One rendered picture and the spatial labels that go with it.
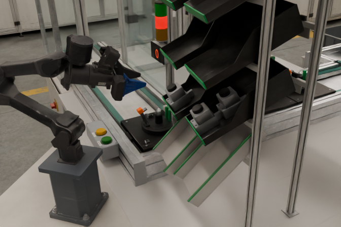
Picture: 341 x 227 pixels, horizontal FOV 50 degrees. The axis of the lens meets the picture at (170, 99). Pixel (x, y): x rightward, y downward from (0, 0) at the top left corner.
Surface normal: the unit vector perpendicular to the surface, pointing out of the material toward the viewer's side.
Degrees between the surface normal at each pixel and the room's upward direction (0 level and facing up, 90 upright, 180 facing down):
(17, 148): 0
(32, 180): 0
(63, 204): 90
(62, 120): 32
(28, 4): 90
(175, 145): 45
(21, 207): 0
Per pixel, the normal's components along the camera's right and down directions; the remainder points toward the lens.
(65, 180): -0.30, 0.43
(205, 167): -0.69, -0.52
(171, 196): -0.03, -0.89
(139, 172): 0.46, 0.39
